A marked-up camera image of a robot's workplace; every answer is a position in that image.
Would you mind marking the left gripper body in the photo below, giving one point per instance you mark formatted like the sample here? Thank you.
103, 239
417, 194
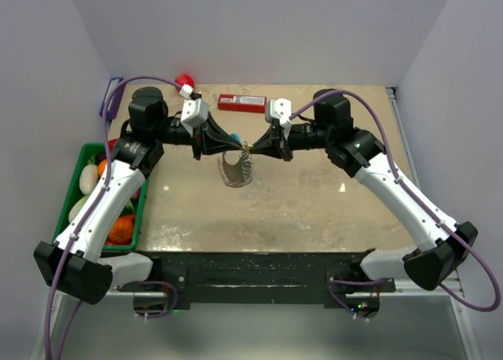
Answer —
198, 140

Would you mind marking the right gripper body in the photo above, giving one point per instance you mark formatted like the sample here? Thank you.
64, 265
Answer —
279, 136

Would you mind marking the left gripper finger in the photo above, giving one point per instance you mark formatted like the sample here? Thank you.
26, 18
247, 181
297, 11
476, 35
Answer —
213, 127
217, 143

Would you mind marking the blue grey keyring with rings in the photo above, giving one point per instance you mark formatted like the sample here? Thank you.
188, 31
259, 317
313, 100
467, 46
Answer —
238, 174

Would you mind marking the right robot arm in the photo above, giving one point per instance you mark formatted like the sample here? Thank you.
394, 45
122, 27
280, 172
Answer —
439, 240

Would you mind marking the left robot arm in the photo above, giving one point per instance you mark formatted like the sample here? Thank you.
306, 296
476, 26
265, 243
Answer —
73, 263

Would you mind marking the red rectangular box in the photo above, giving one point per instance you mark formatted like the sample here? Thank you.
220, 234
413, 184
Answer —
241, 103

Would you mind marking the red tomato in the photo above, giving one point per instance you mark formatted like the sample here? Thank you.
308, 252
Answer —
185, 79

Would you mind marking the red bell pepper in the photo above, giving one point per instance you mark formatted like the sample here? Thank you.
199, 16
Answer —
112, 142

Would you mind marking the purple box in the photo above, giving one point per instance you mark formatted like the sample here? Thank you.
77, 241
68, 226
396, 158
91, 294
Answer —
114, 97

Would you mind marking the orange fruit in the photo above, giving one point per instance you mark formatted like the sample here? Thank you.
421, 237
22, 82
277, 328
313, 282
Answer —
101, 167

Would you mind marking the white radish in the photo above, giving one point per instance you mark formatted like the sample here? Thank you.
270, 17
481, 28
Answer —
88, 179

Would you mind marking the orange pumpkin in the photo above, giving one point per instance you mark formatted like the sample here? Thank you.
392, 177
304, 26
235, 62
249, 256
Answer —
122, 231

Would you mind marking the green plastic bin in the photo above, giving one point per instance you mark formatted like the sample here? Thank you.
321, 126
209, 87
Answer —
90, 153

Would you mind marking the green cabbage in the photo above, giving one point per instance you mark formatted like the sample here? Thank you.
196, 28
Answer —
76, 208

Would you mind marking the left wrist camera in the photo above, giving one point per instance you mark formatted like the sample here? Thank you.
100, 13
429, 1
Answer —
194, 113

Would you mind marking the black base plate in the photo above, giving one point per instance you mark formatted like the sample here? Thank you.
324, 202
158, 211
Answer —
330, 279

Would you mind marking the aluminium frame rail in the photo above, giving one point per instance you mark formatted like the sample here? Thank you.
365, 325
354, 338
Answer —
393, 320

